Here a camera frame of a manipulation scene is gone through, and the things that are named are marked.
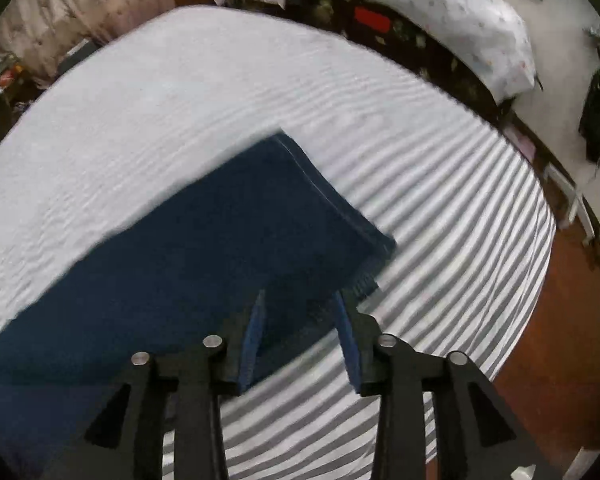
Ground pink floral curtain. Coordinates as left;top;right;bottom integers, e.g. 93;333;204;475
0;0;176;86

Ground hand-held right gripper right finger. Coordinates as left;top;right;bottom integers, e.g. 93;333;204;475
330;287;565;480

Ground dark floral cloth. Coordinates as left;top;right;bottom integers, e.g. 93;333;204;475
285;0;506;121

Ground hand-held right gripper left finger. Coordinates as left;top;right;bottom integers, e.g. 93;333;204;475
41;289;268;480

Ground white metal rack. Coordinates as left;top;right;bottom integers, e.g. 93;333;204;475
545;160;600;261

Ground dark blue denim pants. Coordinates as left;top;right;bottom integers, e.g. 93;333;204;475
0;130;398;480

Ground white dotted pillow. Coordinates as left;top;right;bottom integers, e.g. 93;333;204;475
325;0;538;103

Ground grey white striped bed sheet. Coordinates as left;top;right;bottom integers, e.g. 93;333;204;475
0;5;556;480

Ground red flat item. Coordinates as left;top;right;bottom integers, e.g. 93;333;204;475
354;6;392;33

